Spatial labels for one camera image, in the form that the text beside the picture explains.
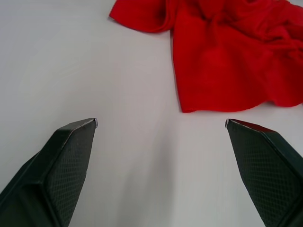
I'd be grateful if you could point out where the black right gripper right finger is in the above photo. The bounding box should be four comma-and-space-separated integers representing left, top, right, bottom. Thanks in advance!
224, 118, 303, 227

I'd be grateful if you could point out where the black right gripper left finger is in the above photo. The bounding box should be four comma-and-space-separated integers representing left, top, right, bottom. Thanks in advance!
0, 117, 98, 227

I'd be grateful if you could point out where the red t-shirt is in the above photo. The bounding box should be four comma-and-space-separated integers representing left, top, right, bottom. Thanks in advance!
108, 0, 303, 113

